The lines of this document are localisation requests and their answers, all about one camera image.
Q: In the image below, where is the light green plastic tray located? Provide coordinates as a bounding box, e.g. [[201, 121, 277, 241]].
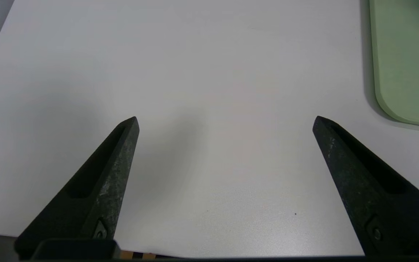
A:
[[369, 0, 419, 130]]

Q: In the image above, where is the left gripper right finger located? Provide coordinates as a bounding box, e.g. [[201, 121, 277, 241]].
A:
[[312, 116, 419, 257]]

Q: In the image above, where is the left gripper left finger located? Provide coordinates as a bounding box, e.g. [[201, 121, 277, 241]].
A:
[[15, 116, 140, 259]]

